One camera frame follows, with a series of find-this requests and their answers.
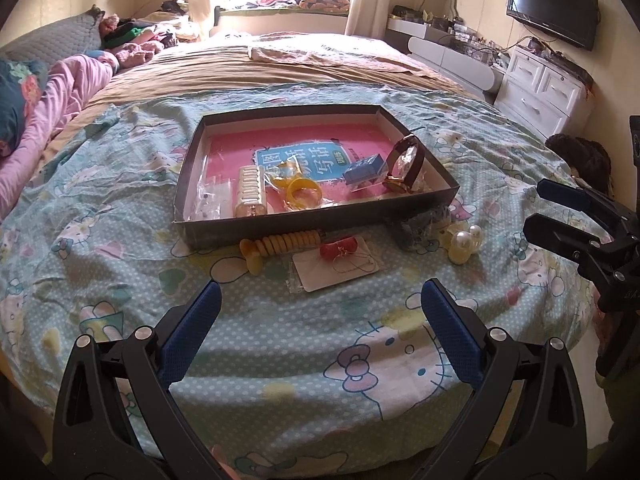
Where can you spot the pink quilt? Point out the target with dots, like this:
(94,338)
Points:
(60,90)

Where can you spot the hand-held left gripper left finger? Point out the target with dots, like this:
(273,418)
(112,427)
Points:
(192,332)

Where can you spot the wavy edged mirror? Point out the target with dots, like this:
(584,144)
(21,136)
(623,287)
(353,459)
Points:
(440,2)

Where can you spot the small clear plastic bag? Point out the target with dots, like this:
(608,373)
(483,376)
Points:
(420,232)

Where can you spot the window seat ledge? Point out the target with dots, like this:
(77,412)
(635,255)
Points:
(280,22)

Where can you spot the dark fuzzy bundle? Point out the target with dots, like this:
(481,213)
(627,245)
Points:
(580,160)

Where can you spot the yellow bangle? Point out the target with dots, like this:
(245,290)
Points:
(292,195)
(290,167)

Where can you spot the dresser clutter of small items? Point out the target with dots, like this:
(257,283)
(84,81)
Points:
(465,40)

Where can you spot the small blue box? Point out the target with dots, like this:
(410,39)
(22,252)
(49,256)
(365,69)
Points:
(365,170)

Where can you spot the black set-top box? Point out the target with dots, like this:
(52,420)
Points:
(572,67)

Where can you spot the dark cardboard box pink bottom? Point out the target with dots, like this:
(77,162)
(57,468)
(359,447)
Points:
(235,145)

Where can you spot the orange beaded hair clip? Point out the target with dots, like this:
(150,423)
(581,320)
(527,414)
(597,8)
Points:
(285,242)

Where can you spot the cream hair claw clip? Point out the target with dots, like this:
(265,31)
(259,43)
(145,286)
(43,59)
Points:
(250,190)

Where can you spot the cartoon printed blanket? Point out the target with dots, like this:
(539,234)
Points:
(125,240)

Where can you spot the clothes on window ledge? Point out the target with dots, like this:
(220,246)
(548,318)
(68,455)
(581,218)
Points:
(300,2)

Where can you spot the white drawer cabinet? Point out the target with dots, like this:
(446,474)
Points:
(535,90)

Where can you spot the grey quilted pillow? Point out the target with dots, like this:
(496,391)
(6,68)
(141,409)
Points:
(55,35)

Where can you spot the pearl hair clip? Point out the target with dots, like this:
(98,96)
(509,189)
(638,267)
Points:
(460,252)

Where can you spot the tan bedsheet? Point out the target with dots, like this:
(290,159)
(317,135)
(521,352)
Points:
(225,75)

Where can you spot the dark floral pillow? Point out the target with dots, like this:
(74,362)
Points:
(15,100)

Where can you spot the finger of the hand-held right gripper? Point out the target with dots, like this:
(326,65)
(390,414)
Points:
(565,195)
(550,232)

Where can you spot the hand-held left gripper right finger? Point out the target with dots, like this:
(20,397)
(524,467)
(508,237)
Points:
(452,337)

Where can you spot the white grey dressing table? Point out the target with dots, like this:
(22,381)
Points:
(450,60)

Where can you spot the clear plastic bangle bag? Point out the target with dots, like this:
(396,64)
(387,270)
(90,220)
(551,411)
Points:
(325,202)

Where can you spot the pale floral cloth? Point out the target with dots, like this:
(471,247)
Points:
(325,55)

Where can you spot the red earring card in bag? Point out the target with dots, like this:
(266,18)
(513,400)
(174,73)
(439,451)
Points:
(325,275)

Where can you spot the pile of clothes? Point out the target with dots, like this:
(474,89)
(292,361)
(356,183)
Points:
(140,40)

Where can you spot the black flat television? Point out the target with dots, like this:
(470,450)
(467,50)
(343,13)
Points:
(550,5)

